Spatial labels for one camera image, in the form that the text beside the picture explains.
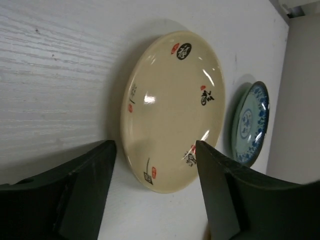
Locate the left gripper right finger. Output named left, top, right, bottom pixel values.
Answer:
left=196, top=140, right=320, bottom=240

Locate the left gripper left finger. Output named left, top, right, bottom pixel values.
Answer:
left=0, top=140, right=117, bottom=240

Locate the blue white porcelain plate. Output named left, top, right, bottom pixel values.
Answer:
left=231, top=81, right=270, bottom=168

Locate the cream plate with calligraphy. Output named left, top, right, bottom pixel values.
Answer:
left=120, top=31, right=226, bottom=194

